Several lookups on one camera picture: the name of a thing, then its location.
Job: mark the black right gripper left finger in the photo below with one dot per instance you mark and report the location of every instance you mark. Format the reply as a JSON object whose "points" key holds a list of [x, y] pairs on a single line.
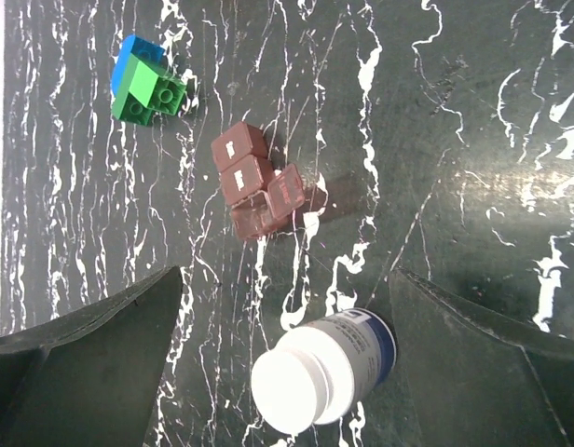
{"points": [[90, 377]]}

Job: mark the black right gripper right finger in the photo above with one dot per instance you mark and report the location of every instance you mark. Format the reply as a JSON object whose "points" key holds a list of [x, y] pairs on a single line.
{"points": [[476, 377]]}

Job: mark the white vitamin pill bottle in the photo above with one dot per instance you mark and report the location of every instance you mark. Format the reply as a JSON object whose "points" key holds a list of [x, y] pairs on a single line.
{"points": [[317, 371]]}

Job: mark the red weekly pill organizer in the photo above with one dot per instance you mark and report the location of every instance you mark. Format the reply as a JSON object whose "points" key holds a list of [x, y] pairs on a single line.
{"points": [[261, 199]]}

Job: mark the green blue toy brick cluster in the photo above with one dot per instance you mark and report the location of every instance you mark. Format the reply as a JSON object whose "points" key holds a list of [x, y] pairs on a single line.
{"points": [[141, 85]]}

